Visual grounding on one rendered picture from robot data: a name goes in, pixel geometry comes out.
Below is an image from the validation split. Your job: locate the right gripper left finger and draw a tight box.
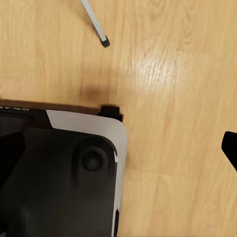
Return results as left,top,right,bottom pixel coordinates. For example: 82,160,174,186
0,131,26,191

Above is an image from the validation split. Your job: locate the camera tripod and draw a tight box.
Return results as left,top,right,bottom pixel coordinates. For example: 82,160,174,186
80,0,110,48

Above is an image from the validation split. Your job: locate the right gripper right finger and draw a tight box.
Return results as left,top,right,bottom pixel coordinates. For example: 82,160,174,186
221,131,237,171

